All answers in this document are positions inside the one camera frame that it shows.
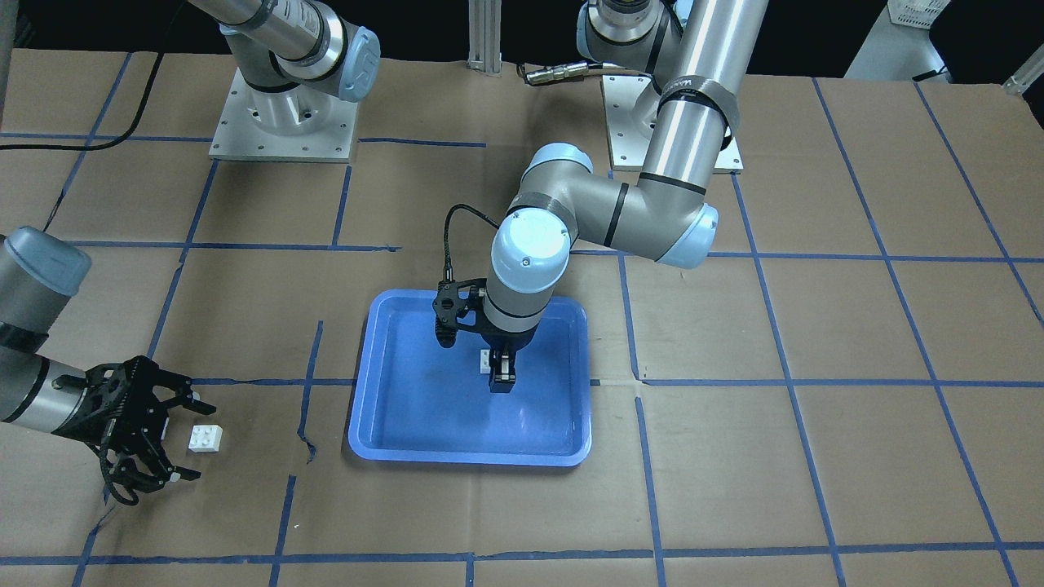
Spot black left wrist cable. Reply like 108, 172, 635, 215
441, 204, 502, 286

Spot blue plastic tray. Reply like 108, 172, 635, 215
346, 289, 592, 467

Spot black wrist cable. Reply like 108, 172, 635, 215
0, 0, 192, 152
441, 204, 502, 286

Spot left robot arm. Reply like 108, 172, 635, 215
468, 1, 768, 393

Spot aluminium profile post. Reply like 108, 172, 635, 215
467, 0, 502, 77

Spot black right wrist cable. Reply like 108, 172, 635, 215
0, 0, 192, 152

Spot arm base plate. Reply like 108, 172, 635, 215
209, 71, 358, 164
601, 74, 701, 172

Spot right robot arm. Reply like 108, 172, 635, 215
2, 1, 381, 506

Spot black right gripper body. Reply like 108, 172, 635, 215
52, 356, 172, 466

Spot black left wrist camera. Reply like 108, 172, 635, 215
432, 278, 491, 349

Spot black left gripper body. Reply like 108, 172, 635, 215
477, 323, 536, 354

